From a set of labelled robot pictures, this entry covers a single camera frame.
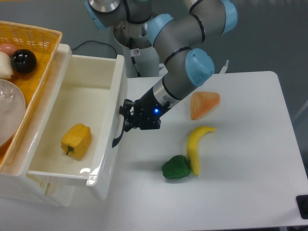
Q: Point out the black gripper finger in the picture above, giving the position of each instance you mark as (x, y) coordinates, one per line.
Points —
(125, 108)
(128, 124)

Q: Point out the black corner device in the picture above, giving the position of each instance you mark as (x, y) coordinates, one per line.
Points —
(302, 203)

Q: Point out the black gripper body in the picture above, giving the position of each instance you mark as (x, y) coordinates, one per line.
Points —
(147, 111)

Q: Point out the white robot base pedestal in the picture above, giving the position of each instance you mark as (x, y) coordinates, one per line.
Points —
(140, 56)

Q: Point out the white top drawer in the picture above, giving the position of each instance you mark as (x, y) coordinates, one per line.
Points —
(91, 93)

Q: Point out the green bell pepper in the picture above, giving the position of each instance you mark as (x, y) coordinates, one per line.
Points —
(176, 168)

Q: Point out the clear plastic bowl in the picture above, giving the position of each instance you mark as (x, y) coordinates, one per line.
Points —
(12, 110)

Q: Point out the orange woven basket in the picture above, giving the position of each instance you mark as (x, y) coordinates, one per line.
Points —
(43, 43)

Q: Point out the yellow bell pepper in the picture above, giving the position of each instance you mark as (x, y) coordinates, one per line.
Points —
(76, 141)

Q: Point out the yellow banana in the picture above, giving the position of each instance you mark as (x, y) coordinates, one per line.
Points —
(192, 147)

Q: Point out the orange triangular sandwich toy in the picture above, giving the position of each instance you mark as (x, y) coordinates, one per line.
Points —
(202, 102)

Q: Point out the white drawer cabinet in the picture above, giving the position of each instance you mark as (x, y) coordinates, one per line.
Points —
(15, 181)

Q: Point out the pink round toy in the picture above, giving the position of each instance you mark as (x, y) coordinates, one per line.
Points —
(8, 48)

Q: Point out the black ball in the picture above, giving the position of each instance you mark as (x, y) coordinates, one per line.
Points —
(23, 61)

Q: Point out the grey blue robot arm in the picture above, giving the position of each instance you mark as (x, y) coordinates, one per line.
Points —
(175, 42)

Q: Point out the white onion toy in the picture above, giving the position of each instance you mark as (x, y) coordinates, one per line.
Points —
(6, 70)

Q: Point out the black drawer handle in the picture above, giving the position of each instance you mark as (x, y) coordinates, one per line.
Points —
(117, 140)

